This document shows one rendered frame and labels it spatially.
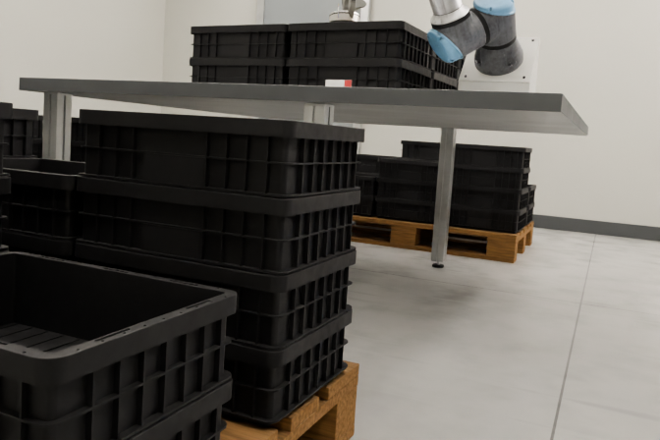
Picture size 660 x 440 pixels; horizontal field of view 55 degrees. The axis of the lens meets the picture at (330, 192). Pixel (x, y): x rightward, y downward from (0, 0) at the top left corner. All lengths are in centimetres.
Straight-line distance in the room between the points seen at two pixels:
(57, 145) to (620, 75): 399
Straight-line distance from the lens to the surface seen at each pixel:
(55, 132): 218
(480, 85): 206
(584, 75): 512
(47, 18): 557
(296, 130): 89
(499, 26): 197
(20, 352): 62
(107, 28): 602
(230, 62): 221
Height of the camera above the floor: 57
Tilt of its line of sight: 5 degrees down
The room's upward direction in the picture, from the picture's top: 4 degrees clockwise
